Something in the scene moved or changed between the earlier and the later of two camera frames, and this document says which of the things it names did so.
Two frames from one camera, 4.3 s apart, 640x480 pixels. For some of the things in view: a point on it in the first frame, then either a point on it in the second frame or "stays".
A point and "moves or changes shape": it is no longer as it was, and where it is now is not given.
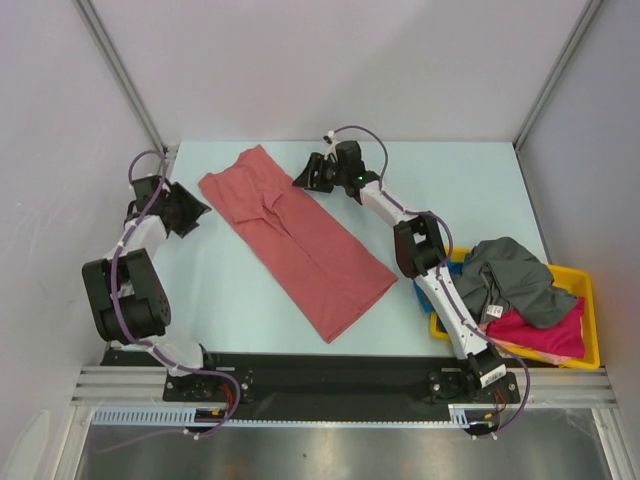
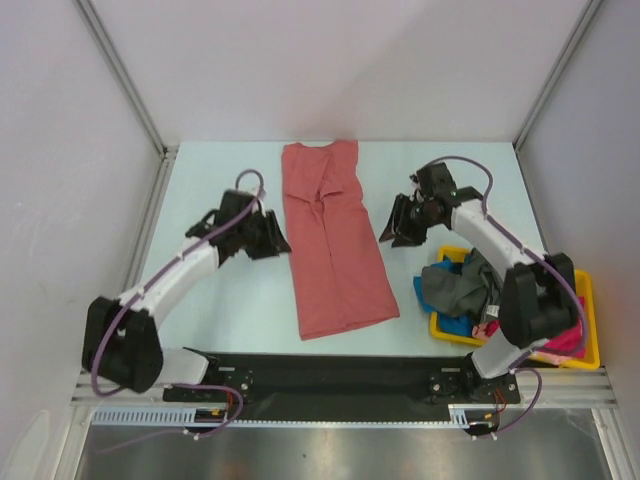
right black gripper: [316, 164] → [413, 236]
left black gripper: [193, 209] → [274, 243]
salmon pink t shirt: [337, 277] moves or changes shape
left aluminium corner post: [124, 72] stays
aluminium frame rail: [145, 384] stays
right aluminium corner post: [592, 8] stays
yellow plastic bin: [581, 283] stays
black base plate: [385, 386] stays
